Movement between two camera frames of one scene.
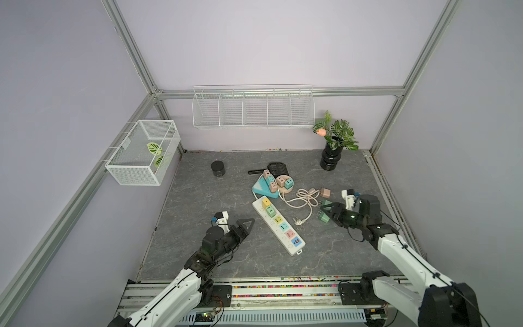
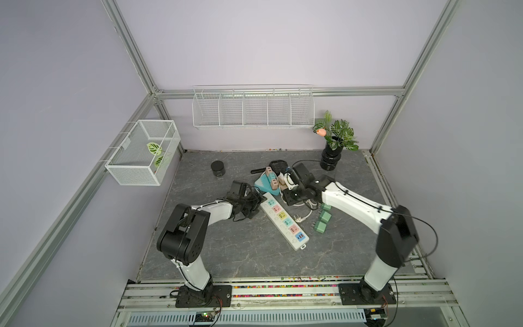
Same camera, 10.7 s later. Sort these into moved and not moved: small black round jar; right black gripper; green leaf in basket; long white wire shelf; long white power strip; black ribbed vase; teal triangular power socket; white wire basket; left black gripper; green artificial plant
Moved: right black gripper; left black gripper; long white power strip
Not moved: white wire basket; long white wire shelf; black ribbed vase; small black round jar; green artificial plant; green leaf in basket; teal triangular power socket
